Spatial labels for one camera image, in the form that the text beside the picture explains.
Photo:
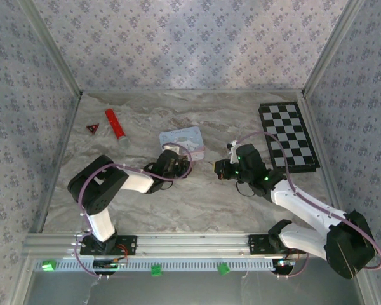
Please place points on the aluminium table edge rail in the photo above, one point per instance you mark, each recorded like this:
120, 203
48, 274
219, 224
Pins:
311, 111
190, 91
63, 152

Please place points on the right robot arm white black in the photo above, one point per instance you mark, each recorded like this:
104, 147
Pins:
308, 206

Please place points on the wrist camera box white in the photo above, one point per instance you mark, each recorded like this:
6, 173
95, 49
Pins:
171, 147
232, 149

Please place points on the black white checkered board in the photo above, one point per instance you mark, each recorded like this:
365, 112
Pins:
285, 127

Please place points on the red tube with clear cap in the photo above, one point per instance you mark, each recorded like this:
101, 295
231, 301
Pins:
116, 127

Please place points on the aluminium frame post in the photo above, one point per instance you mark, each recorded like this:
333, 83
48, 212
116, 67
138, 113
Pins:
333, 47
50, 47

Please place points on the red black triangle piece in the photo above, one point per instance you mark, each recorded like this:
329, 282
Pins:
92, 128

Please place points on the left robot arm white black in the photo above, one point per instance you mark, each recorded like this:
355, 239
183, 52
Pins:
95, 187

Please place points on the green terminal connector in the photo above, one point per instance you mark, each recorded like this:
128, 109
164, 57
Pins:
156, 270
49, 265
223, 269

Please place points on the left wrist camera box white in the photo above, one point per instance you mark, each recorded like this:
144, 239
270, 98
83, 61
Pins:
171, 147

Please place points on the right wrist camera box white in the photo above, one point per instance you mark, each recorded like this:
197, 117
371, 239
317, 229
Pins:
232, 149

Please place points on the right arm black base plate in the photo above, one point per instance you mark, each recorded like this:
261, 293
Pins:
257, 244

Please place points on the cartoon print tin box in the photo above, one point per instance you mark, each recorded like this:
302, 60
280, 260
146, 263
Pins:
184, 138

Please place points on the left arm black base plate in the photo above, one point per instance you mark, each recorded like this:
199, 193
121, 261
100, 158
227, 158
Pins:
130, 244

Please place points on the long aluminium base rail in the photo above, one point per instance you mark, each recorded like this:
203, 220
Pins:
193, 244

